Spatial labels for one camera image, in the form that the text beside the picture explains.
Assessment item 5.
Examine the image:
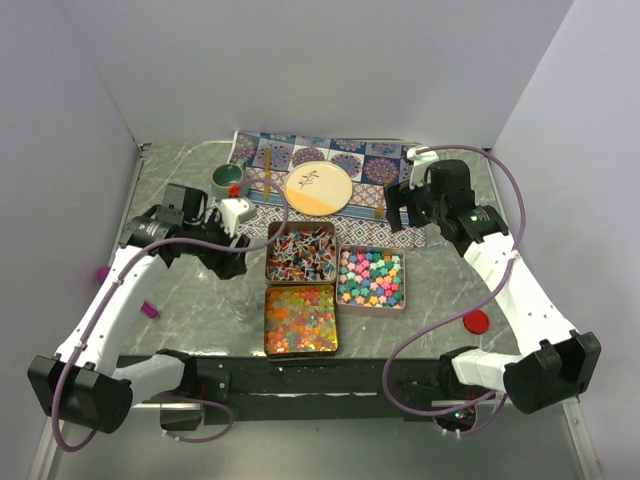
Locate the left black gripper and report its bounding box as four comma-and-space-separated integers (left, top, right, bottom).
184, 208, 250, 280

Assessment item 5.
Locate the tin of lollipops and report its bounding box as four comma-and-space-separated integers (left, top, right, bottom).
265, 221, 337, 285

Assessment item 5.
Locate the tin of pastel star candies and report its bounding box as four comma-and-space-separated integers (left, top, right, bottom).
335, 245, 407, 317

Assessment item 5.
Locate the gold tin of gummy stars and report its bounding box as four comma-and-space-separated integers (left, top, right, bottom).
264, 284, 340, 360

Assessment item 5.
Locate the purple plastic scoop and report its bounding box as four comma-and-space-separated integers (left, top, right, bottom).
96, 266, 160, 320

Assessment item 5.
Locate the clear glass jar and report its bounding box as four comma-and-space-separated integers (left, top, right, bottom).
224, 279, 258, 323

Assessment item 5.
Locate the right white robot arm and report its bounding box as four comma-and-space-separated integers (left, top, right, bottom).
384, 160, 602, 414

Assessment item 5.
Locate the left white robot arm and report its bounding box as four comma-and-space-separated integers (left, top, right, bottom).
27, 184, 256, 433

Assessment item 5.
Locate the gold fork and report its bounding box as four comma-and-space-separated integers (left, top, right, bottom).
374, 171, 394, 219

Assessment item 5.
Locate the patterned placemat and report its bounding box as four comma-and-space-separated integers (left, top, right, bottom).
228, 131, 427, 249

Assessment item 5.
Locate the cream and orange plate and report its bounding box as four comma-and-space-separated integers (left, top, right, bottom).
283, 161, 353, 217

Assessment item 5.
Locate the green ceramic mug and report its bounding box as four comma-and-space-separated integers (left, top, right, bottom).
211, 162, 249, 200

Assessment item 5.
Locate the gold knife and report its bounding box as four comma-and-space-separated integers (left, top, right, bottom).
263, 146, 272, 202

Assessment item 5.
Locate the red jar lid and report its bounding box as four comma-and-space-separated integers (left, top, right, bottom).
463, 310, 491, 335

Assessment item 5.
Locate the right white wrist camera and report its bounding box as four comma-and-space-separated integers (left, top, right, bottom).
407, 147, 439, 189

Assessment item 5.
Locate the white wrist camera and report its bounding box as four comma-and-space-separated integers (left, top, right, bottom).
219, 197, 257, 237
407, 147, 439, 189

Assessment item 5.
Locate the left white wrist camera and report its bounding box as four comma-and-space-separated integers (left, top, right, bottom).
219, 197, 257, 237

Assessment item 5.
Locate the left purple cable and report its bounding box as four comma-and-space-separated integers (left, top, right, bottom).
51, 177, 289, 454

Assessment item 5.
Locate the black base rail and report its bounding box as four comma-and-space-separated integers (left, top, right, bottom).
117, 353, 506, 434

